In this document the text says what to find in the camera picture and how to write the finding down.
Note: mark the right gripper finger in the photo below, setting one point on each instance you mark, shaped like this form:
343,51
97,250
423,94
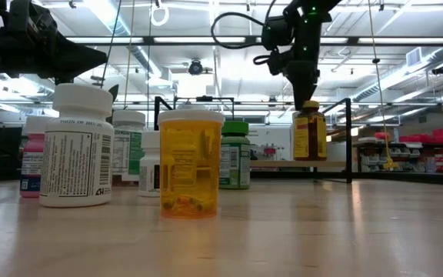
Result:
302,88

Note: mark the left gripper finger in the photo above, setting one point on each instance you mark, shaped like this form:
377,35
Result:
75,54
87,67

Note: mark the amber bottle yellow cap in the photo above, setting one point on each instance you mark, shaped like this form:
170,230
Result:
310,138

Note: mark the white bottle black-print label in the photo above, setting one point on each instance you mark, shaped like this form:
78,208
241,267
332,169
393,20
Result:
75,161

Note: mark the white bottle green label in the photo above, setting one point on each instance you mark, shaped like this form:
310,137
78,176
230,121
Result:
127,154

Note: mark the green bottle green cap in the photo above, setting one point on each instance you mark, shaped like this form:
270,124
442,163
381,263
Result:
235,161

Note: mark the pink bottle white cap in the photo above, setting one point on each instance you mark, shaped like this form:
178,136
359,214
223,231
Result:
31,154

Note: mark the small white bottle dark label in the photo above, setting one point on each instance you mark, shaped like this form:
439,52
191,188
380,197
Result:
148,169

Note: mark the orange pill vial white cap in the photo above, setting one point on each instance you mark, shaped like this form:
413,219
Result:
190,173

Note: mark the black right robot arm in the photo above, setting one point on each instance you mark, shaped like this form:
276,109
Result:
321,5

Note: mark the black overhead crossbar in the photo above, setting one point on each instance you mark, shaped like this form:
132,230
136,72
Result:
148,40

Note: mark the white air vent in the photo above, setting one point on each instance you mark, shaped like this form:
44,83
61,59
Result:
414,57

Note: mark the red storage bin rack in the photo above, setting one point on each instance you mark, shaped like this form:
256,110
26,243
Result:
442,134

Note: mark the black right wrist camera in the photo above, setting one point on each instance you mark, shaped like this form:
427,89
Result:
277,32

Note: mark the wooden shelf black metal frame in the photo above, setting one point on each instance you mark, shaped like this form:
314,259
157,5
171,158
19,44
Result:
275,164

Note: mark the black overhead camera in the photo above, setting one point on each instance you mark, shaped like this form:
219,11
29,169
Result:
195,67

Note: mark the black aluminium table frame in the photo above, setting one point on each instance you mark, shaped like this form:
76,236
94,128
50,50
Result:
398,177

